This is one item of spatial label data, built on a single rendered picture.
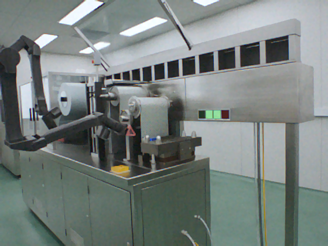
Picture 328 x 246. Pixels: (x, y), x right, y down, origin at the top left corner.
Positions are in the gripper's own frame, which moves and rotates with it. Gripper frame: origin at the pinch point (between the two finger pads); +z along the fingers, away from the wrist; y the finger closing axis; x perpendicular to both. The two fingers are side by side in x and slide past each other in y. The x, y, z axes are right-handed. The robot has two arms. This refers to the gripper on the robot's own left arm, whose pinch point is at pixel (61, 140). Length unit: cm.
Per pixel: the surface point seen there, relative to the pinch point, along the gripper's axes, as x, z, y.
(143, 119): -34, 5, -48
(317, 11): -318, 26, -112
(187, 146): -37, 28, -72
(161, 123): -45, 17, -50
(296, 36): -73, -18, -134
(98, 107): -30.2, -7.2, -13.2
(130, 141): -23.3, 15.7, -39.3
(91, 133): -22.4, 10.3, 0.9
